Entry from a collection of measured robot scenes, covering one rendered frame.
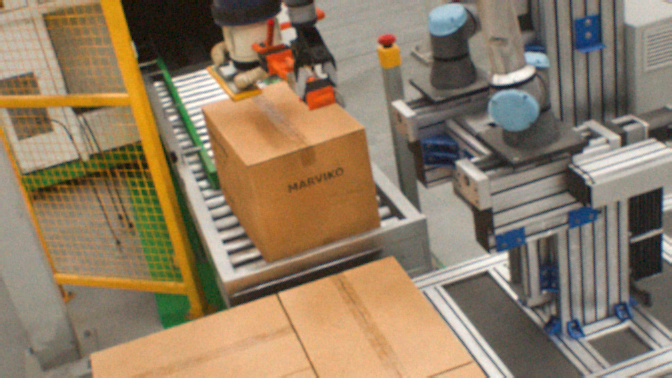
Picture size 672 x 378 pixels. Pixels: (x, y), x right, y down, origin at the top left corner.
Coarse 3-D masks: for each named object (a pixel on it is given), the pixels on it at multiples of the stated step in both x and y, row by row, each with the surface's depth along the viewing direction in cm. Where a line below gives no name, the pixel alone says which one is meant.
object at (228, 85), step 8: (224, 64) 292; (208, 72) 298; (216, 72) 294; (216, 80) 289; (224, 80) 285; (232, 80) 284; (224, 88) 281; (232, 88) 278; (248, 88) 276; (256, 88) 276; (232, 96) 273; (240, 96) 273; (248, 96) 274
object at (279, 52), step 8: (264, 48) 265; (272, 48) 266; (280, 48) 266; (288, 48) 264; (264, 56) 261; (272, 56) 259; (280, 56) 259; (288, 56) 260; (264, 64) 263; (272, 72) 261
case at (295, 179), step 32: (256, 96) 318; (288, 96) 313; (224, 128) 297; (256, 128) 292; (288, 128) 288; (320, 128) 284; (352, 128) 279; (224, 160) 306; (256, 160) 271; (288, 160) 273; (320, 160) 277; (352, 160) 282; (224, 192) 331; (256, 192) 273; (288, 192) 277; (320, 192) 282; (352, 192) 286; (256, 224) 287; (288, 224) 282; (320, 224) 286; (352, 224) 291
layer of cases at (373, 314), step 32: (320, 288) 276; (352, 288) 273; (384, 288) 270; (416, 288) 267; (224, 320) 269; (256, 320) 266; (288, 320) 264; (320, 320) 261; (352, 320) 258; (384, 320) 256; (416, 320) 253; (128, 352) 263; (160, 352) 260; (192, 352) 258; (224, 352) 255; (256, 352) 253; (288, 352) 250; (320, 352) 248; (352, 352) 245; (384, 352) 243; (416, 352) 241; (448, 352) 239
